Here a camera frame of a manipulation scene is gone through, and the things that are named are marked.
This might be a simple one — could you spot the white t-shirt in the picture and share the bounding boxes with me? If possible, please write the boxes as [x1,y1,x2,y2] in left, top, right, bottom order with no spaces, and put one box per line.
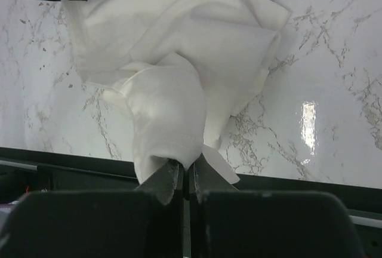
[64,0,291,184]

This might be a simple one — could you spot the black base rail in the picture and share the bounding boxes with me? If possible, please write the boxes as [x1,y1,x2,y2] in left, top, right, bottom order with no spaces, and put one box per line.
[0,146,382,258]

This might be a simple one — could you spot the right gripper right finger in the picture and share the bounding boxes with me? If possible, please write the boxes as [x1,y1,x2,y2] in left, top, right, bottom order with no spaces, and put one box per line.
[188,158,381,257]

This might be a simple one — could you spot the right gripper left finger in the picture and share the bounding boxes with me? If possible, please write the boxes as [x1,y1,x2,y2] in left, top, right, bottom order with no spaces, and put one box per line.
[1,160,184,257]

